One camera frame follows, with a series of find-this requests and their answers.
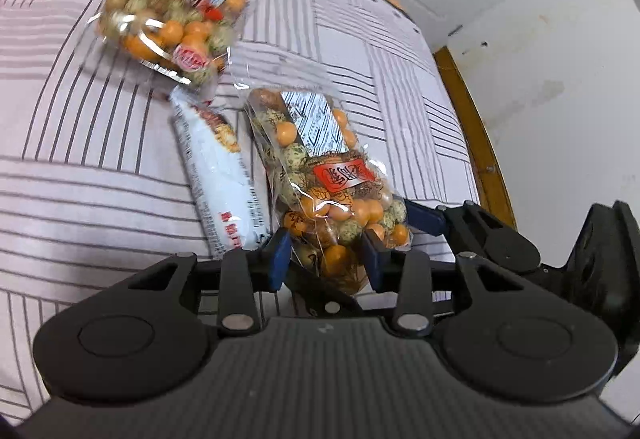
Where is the clear bag of coated peanuts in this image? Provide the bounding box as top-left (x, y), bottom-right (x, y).
top-left (245, 86), bottom-right (413, 295)
top-left (97, 0), bottom-right (248, 87)

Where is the striped bedsheet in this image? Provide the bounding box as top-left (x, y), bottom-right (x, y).
top-left (0, 0), bottom-right (481, 425)

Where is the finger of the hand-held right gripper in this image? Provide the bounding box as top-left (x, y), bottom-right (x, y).
top-left (404, 200), bottom-right (542, 275)

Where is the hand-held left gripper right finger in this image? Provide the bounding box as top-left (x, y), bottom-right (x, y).
top-left (360, 229), bottom-right (546, 337)

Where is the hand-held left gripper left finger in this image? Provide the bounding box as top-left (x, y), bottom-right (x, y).
top-left (120, 228), bottom-right (292, 336)

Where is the white cracker packet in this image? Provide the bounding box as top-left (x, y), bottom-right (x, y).
top-left (170, 89), bottom-right (273, 260)

